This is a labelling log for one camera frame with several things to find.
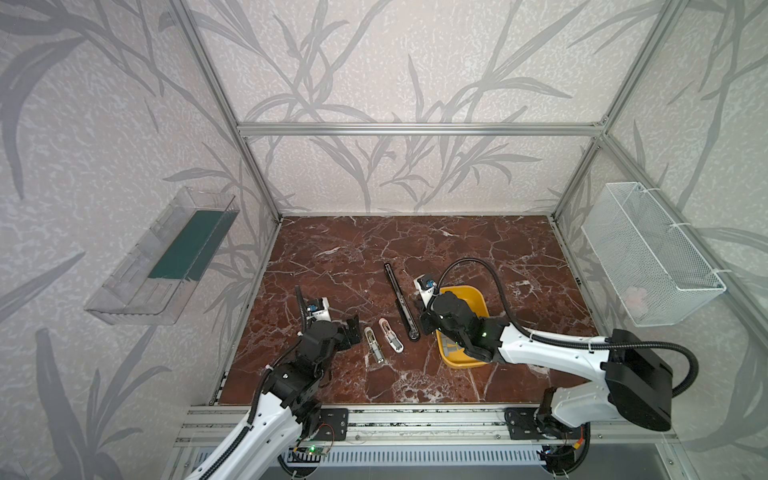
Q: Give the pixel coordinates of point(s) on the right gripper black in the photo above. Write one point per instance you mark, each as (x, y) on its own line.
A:
(429, 313)

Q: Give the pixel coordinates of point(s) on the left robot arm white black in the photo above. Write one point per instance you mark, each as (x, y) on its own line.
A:
(284, 409)

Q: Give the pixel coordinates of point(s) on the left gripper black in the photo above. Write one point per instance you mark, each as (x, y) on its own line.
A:
(308, 325)

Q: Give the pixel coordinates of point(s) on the aluminium frame corner post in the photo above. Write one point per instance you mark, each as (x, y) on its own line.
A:
(190, 31)
(663, 26)

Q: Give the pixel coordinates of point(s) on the aluminium frame corner post right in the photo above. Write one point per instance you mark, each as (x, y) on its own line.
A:
(663, 26)

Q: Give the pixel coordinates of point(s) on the clear plastic wall bin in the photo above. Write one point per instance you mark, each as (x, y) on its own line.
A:
(157, 278)

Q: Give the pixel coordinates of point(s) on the white wire mesh basket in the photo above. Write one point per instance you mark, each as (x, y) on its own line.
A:
(658, 274)

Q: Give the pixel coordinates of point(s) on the green circuit board left base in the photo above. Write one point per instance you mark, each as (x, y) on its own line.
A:
(310, 453)

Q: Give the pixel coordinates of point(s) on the beige mini stapler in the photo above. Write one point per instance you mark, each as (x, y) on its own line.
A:
(374, 345)

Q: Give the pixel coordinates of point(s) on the aluminium frame back crossbar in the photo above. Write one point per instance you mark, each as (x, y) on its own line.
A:
(253, 129)

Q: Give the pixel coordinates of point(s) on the circuit board right base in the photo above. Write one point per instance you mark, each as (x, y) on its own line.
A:
(562, 460)

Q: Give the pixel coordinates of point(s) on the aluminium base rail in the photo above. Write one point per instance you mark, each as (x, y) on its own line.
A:
(371, 424)

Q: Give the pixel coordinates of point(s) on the aluminium frame corner post left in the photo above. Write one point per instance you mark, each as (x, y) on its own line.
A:
(190, 31)

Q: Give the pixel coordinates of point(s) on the black metal stapler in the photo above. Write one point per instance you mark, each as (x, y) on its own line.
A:
(407, 319)

